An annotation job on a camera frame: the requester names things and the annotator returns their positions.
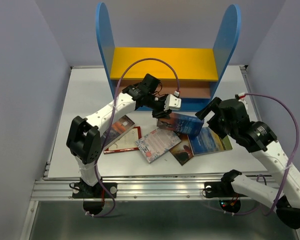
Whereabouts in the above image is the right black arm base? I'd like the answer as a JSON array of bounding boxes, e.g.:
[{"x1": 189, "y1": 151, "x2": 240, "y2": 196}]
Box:
[{"x1": 201, "y1": 169, "x2": 243, "y2": 215}]

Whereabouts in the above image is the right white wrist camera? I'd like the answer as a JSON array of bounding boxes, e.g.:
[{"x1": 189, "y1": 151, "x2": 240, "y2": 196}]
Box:
[{"x1": 235, "y1": 92, "x2": 248, "y2": 110}]

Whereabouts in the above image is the aluminium mounting rail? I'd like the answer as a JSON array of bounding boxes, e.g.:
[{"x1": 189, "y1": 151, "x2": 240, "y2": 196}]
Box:
[{"x1": 29, "y1": 174, "x2": 281, "y2": 202}]

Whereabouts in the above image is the Three Days To See book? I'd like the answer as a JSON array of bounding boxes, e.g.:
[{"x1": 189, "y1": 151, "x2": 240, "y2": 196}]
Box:
[{"x1": 169, "y1": 134, "x2": 194, "y2": 166}]

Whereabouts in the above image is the dark sunset paperback book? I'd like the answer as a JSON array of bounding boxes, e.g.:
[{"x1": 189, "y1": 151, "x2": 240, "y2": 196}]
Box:
[{"x1": 101, "y1": 115, "x2": 136, "y2": 149}]

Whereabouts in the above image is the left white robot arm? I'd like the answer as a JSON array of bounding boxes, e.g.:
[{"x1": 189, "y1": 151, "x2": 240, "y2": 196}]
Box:
[{"x1": 66, "y1": 74, "x2": 181, "y2": 197}]

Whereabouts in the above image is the blue Animal Farm book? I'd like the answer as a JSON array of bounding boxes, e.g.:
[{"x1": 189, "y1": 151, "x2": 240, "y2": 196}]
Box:
[{"x1": 188, "y1": 127, "x2": 233, "y2": 156}]

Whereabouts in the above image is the red bordered cream book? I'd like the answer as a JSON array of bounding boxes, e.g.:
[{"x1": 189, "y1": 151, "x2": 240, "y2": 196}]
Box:
[{"x1": 103, "y1": 126, "x2": 142, "y2": 154}]

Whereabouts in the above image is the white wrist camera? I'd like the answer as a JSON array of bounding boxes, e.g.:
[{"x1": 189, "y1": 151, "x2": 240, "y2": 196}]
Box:
[
  {"x1": 164, "y1": 94, "x2": 182, "y2": 111},
  {"x1": 235, "y1": 92, "x2": 248, "y2": 110}
]

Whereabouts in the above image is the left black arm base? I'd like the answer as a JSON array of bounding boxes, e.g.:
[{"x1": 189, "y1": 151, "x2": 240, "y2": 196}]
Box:
[{"x1": 69, "y1": 180, "x2": 118, "y2": 217}]

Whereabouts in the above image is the blue Jane Eyre book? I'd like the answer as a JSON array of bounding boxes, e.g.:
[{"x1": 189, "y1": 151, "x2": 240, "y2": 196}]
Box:
[{"x1": 156, "y1": 112, "x2": 204, "y2": 136}]

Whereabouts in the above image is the floral Little Women book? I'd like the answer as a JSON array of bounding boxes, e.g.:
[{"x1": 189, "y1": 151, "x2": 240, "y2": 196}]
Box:
[{"x1": 135, "y1": 128, "x2": 181, "y2": 164}]

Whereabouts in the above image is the blue and yellow bookshelf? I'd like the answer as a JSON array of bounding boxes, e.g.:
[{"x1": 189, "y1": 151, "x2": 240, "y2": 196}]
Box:
[{"x1": 95, "y1": 2, "x2": 242, "y2": 112}]

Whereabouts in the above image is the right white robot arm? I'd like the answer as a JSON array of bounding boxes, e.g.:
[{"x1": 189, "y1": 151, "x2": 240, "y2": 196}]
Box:
[{"x1": 195, "y1": 93, "x2": 300, "y2": 230}]

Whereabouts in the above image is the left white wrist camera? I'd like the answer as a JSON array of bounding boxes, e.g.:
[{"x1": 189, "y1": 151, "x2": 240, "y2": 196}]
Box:
[{"x1": 164, "y1": 94, "x2": 182, "y2": 111}]

